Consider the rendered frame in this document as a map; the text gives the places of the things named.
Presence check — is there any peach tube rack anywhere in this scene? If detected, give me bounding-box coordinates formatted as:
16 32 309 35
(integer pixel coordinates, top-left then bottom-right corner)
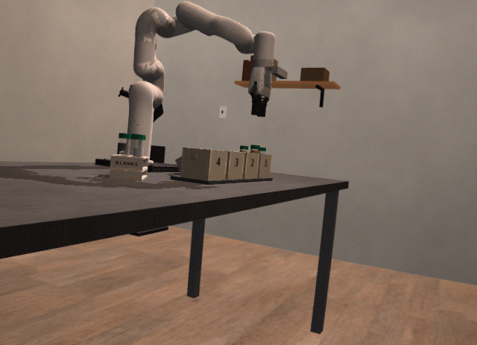
110 154 148 180

